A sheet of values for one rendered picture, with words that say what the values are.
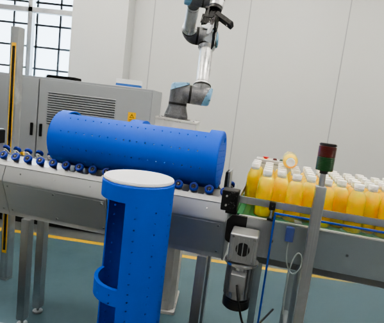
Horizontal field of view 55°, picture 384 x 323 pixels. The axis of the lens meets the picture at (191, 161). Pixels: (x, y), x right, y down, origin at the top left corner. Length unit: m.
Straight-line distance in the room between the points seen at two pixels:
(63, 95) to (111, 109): 0.47
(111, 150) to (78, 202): 0.34
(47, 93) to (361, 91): 3.52
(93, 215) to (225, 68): 3.13
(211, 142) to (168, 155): 0.21
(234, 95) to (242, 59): 0.44
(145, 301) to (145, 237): 0.26
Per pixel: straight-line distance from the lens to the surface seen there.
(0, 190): 2.24
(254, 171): 1.79
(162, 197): 1.39
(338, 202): 1.68
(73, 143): 1.92
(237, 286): 1.52
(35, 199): 2.12
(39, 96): 3.81
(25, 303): 2.41
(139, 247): 1.41
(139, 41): 4.85
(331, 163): 1.41
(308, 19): 4.88
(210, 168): 1.68
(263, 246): 1.64
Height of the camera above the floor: 1.33
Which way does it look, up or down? 8 degrees down
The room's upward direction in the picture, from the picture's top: 7 degrees clockwise
